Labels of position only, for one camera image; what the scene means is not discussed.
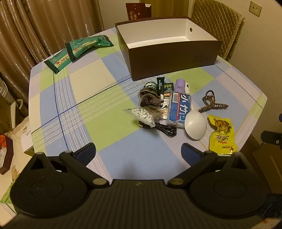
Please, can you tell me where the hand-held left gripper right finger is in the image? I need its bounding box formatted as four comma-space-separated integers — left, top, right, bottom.
167, 143, 257, 188

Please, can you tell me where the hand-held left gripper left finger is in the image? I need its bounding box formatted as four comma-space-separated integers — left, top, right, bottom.
21, 143, 109, 189

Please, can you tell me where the white rice paddle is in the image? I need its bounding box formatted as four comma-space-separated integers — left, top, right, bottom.
184, 82, 207, 141

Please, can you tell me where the clear plastic box blue label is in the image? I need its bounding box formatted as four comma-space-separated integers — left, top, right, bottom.
167, 91, 192, 129

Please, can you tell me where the brown hair claw clip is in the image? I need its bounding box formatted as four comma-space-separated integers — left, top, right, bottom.
198, 90, 229, 114

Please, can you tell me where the green jar blister pack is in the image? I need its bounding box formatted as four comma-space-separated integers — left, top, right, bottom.
144, 80, 175, 120

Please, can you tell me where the dark green tube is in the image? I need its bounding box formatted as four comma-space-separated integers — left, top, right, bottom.
156, 77, 165, 98

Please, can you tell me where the brown cardboard box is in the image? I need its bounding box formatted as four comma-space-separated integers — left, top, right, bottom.
115, 16, 223, 82

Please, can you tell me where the yellow snack packet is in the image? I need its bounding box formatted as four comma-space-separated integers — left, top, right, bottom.
208, 114, 238, 154

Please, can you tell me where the white paper sheet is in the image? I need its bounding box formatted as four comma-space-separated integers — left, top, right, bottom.
21, 126, 33, 154

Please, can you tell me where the bag of white beads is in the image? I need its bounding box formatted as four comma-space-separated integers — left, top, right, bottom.
125, 107, 159, 128

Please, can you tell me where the purple bag roll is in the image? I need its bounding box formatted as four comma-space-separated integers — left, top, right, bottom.
175, 79, 186, 94

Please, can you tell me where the dark red tray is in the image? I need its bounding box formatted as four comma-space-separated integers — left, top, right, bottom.
0, 135, 15, 175

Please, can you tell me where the green snack packet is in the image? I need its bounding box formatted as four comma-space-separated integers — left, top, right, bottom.
65, 35, 114, 62
44, 49, 72, 74

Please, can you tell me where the quilted chair cover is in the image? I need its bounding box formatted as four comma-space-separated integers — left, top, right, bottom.
191, 0, 245, 60

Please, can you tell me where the beige curtain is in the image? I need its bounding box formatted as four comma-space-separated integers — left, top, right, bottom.
0, 0, 105, 104

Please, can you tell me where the dark red gift box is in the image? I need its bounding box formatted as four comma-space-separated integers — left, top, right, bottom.
125, 3, 152, 21

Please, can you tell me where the black cable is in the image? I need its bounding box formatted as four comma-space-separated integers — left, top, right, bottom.
138, 121, 178, 137

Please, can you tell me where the wall socket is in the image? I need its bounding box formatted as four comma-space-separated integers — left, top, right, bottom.
249, 1, 262, 16

